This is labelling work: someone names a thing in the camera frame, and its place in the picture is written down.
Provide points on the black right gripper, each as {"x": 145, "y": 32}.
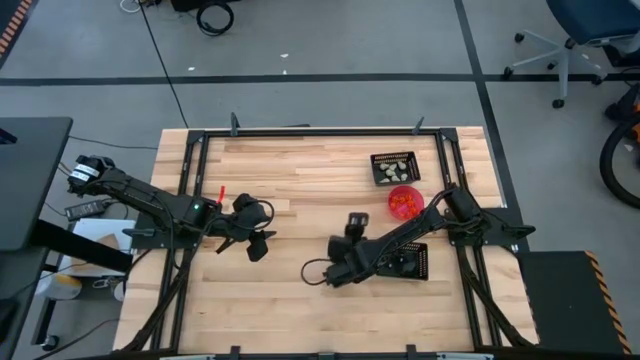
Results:
{"x": 350, "y": 255}

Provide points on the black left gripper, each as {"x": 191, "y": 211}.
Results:
{"x": 252, "y": 220}

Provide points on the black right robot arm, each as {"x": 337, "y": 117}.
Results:
{"x": 430, "y": 225}

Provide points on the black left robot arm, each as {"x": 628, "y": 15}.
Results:
{"x": 150, "y": 197}

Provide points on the red zip tie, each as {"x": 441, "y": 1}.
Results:
{"x": 220, "y": 194}

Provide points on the black slotted plastic basket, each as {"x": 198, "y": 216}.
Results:
{"x": 422, "y": 260}
{"x": 412, "y": 170}

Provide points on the pink translucent plastic bowl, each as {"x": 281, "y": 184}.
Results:
{"x": 420, "y": 200}

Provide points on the white cardboard box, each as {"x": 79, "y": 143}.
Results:
{"x": 95, "y": 227}

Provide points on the black power adapter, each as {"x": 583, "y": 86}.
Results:
{"x": 87, "y": 209}

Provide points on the white yellow container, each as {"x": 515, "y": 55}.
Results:
{"x": 60, "y": 287}

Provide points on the black hazard-striped platform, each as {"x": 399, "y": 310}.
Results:
{"x": 565, "y": 300}

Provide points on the black floor box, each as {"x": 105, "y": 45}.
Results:
{"x": 205, "y": 4}

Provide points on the dark grey desk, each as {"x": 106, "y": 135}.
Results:
{"x": 30, "y": 180}

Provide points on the orange black shop vacuum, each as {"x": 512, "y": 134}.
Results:
{"x": 605, "y": 160}

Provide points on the black hazard-striped floor mat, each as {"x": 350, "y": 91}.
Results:
{"x": 10, "y": 25}

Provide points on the blue office chair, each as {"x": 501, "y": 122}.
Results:
{"x": 590, "y": 20}

